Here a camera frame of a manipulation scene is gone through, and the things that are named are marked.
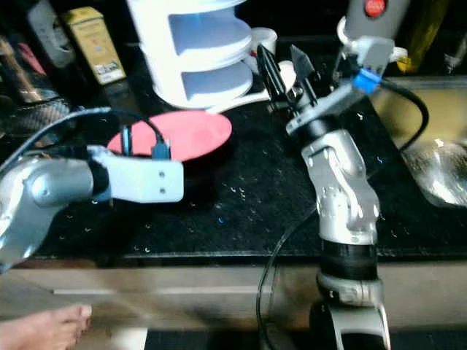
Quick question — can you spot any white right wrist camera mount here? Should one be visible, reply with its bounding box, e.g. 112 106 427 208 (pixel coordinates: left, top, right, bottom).
287 35 395 136

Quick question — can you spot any yellow oil bottle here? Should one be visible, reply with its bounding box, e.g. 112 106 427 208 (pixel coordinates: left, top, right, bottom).
401 0 453 74

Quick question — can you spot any white tiered plastic container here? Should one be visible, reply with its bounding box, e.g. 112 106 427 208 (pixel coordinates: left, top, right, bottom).
128 0 256 110

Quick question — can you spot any white cartoon print cup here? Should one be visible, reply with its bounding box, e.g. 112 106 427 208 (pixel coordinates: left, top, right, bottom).
250 27 278 70

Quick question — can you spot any black slotted spatula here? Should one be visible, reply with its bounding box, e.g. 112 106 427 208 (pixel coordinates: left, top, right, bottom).
4 98 80 139

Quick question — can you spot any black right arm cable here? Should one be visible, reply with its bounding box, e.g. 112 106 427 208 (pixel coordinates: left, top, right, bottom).
255 66 430 347

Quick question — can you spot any yellow tea box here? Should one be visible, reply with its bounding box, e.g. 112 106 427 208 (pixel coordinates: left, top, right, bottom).
62 7 126 85

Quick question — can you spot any grey thermos white handle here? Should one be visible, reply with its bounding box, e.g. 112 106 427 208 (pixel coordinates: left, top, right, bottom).
336 0 409 63

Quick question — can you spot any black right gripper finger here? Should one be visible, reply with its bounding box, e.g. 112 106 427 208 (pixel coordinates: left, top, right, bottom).
290 45 319 86
258 45 290 103

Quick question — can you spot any stainless steel sink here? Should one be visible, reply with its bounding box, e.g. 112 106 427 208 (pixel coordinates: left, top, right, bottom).
368 73 467 209

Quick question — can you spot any white rice spoon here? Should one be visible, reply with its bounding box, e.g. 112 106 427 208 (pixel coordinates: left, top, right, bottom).
204 62 296 116

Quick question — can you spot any pink round plate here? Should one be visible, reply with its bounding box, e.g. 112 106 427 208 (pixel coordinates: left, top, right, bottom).
106 109 233 163

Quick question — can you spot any black steel kitchen appliance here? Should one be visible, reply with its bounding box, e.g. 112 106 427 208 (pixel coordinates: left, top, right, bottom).
0 0 74 103

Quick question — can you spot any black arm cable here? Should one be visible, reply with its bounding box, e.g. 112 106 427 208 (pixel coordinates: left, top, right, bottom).
0 108 172 176
255 66 430 347

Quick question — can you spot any steel bowl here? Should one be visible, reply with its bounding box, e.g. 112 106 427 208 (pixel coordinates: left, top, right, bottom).
401 139 467 209

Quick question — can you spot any grey wood cabinet front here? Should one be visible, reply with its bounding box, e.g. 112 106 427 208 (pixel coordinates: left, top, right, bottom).
0 259 467 350

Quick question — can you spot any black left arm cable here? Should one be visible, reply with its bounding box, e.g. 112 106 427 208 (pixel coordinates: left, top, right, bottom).
0 108 172 176

